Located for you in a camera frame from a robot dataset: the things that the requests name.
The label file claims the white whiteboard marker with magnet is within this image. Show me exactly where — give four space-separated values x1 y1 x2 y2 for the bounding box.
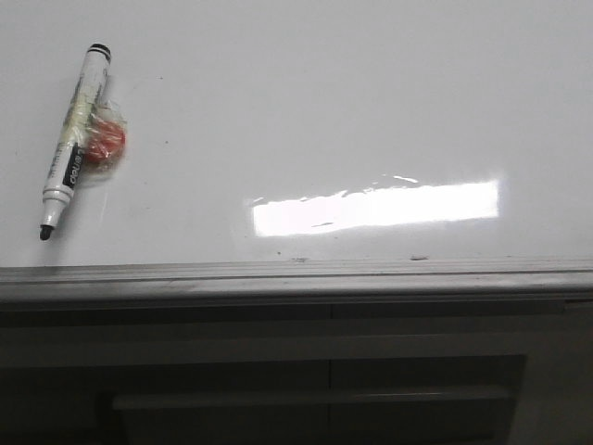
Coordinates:
39 43 127 241

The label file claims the white whiteboard with aluminium frame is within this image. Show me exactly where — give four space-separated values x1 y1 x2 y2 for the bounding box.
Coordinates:
1 1 592 310

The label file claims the grey metal stand frame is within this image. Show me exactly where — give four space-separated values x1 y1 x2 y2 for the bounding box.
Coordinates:
1 300 592 444

